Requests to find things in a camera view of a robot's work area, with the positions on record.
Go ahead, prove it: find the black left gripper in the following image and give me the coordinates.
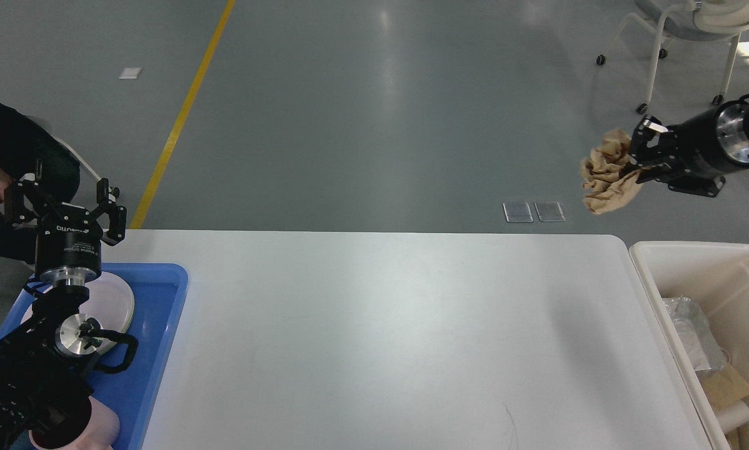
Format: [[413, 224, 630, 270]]
[[5, 164, 127, 285]]

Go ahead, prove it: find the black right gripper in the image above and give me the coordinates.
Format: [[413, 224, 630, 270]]
[[627, 101, 749, 198]]

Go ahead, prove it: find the brown paper ball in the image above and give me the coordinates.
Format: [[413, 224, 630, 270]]
[[580, 128, 642, 216]]

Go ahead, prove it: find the pink plate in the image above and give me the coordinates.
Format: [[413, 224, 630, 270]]
[[17, 267, 134, 359]]

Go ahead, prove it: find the aluminium foil tray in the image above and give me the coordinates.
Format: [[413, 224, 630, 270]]
[[663, 296, 726, 377]]

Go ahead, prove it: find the pink mug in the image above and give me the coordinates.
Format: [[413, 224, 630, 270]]
[[28, 396, 120, 449]]

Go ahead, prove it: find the brown paper bag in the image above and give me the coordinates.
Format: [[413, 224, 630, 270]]
[[700, 364, 749, 449]]

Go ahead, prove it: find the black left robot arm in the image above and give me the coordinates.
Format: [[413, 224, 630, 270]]
[[0, 162, 138, 449]]

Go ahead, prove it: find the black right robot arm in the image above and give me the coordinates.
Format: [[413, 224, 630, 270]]
[[621, 94, 749, 198]]

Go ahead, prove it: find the white chair on left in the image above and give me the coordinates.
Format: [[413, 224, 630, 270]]
[[27, 115, 103, 183]]

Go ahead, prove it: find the seated person in black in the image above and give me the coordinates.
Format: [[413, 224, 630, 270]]
[[0, 103, 81, 265]]

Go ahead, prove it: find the blue plastic tray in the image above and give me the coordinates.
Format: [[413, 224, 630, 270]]
[[0, 262, 189, 450]]

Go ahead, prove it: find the clear floor plate right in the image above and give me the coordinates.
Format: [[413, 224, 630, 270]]
[[534, 201, 566, 223]]

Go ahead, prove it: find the clear floor plate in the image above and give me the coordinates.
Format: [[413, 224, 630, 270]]
[[534, 201, 566, 223], [503, 201, 535, 223]]

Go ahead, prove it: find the white office chair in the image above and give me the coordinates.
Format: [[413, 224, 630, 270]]
[[595, 1, 749, 114]]

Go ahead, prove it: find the white plastic bin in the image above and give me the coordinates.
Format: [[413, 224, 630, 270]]
[[629, 241, 749, 449]]

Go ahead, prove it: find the clear floor plate left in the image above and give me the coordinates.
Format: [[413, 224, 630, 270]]
[[503, 201, 535, 223]]

